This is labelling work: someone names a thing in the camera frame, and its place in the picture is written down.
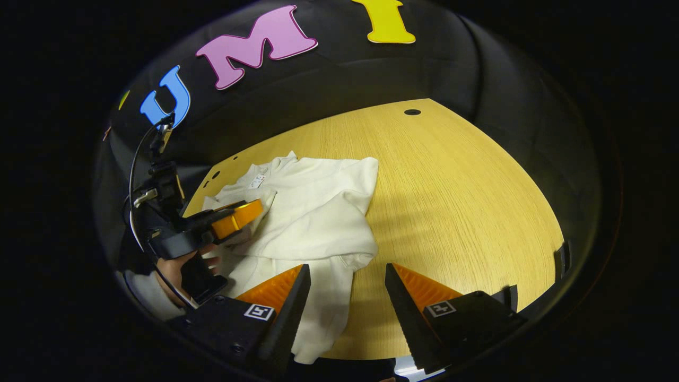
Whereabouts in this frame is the white sweatshirt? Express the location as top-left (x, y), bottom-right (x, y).
top-left (202, 151), bottom-right (380, 365)

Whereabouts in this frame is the black table clamp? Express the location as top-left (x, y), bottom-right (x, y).
top-left (553, 240), bottom-right (573, 280)
top-left (491, 285), bottom-right (519, 314)

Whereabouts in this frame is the black backdrop cloth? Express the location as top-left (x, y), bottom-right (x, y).
top-left (93, 0), bottom-right (605, 298)

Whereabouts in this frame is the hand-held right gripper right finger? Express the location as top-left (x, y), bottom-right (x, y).
top-left (385, 263), bottom-right (528, 375)

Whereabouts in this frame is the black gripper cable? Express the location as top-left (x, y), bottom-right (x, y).
top-left (128, 118), bottom-right (198, 310)

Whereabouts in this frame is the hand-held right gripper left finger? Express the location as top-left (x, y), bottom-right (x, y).
top-left (167, 264), bottom-right (312, 380)

